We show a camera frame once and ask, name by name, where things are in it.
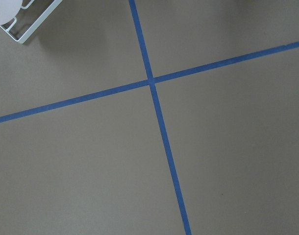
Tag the white round object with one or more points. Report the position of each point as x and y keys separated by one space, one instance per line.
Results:
x=9 y=9

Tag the white wire rack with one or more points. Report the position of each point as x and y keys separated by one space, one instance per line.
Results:
x=30 y=16

